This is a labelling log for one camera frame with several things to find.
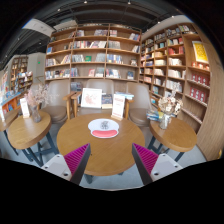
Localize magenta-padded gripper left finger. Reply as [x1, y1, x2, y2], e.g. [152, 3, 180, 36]
[40, 143, 92, 186]

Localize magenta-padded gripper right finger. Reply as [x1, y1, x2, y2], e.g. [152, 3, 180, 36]
[131, 143, 185, 186]

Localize transparent computer mouse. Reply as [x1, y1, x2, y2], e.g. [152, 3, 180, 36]
[99, 119, 111, 131]

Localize white mouse pad red rest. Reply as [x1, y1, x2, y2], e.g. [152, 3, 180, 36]
[87, 118, 120, 139]

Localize round wooden side table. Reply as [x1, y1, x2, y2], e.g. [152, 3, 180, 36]
[0, 107, 22, 156]
[7, 109, 60, 168]
[146, 117, 198, 163]

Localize glass vase pale dried flowers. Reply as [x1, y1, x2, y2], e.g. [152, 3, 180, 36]
[157, 89, 184, 130]

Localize stack of magazines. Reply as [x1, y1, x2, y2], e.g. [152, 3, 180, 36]
[145, 109, 165, 123]

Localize glass vase pink dried flowers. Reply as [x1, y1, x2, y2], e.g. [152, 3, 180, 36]
[24, 82, 51, 124]

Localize white sign card wooden base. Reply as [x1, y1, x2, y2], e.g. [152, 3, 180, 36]
[110, 93, 127, 122]

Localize white framed floral picture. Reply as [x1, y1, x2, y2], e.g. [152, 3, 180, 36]
[80, 87, 103, 110]

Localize blue magazine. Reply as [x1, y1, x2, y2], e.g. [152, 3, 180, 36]
[114, 92, 135, 100]

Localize dark cover book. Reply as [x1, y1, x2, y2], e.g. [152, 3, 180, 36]
[101, 93, 114, 110]

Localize small white table sign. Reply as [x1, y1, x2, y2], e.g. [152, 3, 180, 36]
[19, 97, 32, 119]

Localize tall wooden bookshelf unit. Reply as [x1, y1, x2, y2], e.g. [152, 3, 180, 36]
[139, 21, 224, 162]

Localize distant wooden bookshelf unit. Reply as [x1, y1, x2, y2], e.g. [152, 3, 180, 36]
[8, 54, 34, 96]

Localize wide wooden bookshelf unit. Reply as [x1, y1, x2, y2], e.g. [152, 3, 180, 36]
[44, 22, 143, 93]

